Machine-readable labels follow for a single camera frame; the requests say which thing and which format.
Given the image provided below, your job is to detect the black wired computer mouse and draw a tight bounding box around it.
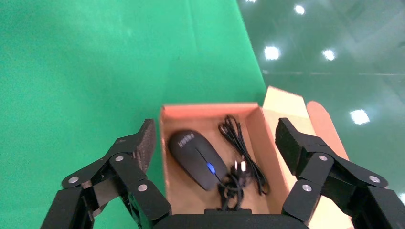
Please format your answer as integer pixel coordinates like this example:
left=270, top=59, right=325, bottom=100
left=167, top=115, right=270, bottom=196

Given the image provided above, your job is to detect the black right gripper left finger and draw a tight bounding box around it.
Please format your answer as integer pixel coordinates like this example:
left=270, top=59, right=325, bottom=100
left=40, top=118, right=172, bottom=229

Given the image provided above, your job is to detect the black power cord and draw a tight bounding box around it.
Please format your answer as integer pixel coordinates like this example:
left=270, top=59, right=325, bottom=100
left=216, top=160, right=253, bottom=212

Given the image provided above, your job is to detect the open small cardboard box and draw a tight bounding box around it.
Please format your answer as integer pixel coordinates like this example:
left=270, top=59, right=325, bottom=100
left=159, top=86, right=354, bottom=229

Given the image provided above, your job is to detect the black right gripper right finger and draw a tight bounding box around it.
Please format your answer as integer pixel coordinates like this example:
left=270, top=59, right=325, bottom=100
left=275, top=117, right=405, bottom=229

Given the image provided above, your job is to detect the green table cloth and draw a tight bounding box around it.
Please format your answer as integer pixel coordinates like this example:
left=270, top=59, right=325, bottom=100
left=0, top=0, right=267, bottom=229

